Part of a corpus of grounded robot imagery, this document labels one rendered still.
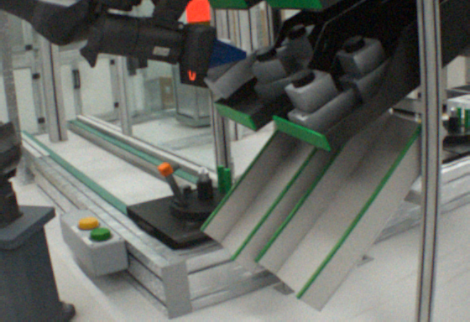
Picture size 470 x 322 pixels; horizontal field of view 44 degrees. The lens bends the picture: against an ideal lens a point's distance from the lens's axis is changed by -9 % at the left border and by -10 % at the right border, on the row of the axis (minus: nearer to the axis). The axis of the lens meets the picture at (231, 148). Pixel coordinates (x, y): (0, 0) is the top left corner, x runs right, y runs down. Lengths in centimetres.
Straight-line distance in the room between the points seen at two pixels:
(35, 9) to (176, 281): 48
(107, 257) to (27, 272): 21
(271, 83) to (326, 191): 16
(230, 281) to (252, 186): 19
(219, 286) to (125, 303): 17
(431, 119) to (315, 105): 14
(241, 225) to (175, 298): 17
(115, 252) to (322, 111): 53
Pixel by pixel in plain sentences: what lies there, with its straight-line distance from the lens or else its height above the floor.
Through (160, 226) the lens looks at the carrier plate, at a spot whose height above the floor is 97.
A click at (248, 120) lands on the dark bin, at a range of 83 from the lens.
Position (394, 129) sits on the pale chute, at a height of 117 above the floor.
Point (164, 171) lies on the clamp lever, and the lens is 114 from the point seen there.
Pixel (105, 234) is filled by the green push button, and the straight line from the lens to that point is 113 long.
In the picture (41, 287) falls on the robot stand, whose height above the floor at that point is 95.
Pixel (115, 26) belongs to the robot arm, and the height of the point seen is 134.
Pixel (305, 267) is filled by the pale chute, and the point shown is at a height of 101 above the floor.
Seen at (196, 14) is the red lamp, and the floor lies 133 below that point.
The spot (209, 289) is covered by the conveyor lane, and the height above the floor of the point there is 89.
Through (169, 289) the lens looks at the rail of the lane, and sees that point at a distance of 102.
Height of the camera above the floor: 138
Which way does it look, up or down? 15 degrees down
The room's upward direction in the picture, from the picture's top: 5 degrees counter-clockwise
